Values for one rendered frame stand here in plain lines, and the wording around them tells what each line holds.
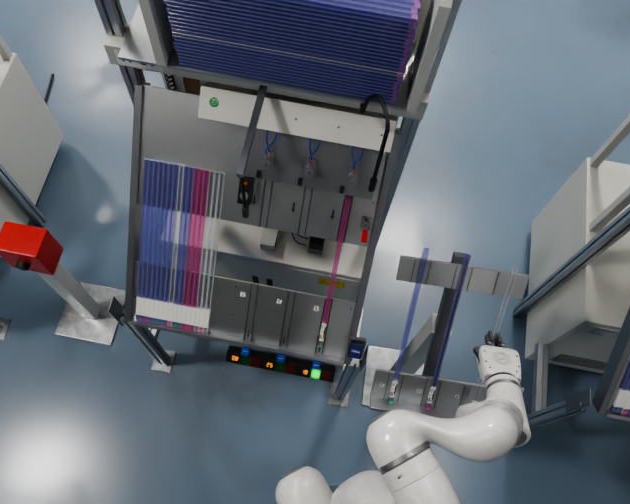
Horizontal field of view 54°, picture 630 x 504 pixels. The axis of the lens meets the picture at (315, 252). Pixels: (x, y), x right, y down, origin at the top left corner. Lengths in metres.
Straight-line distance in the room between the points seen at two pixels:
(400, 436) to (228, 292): 0.88
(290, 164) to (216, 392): 1.27
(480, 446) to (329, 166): 0.80
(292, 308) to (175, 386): 0.95
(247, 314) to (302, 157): 0.53
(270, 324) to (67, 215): 1.42
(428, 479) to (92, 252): 2.09
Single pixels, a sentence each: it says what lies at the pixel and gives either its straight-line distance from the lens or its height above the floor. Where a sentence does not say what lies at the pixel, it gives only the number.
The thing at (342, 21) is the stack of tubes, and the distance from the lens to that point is 1.29.
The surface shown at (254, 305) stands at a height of 0.81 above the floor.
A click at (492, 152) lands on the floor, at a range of 3.18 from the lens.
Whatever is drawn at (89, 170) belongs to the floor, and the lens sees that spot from 3.09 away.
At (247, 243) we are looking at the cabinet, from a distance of 2.11.
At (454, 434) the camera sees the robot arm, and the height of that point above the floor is 1.47.
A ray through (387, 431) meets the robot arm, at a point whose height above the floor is 1.46.
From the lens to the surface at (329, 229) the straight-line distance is 1.71.
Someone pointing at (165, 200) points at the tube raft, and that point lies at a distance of 1.77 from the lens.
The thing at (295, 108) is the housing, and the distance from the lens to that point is 1.55.
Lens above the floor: 2.55
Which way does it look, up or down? 67 degrees down
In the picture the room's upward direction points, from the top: 7 degrees clockwise
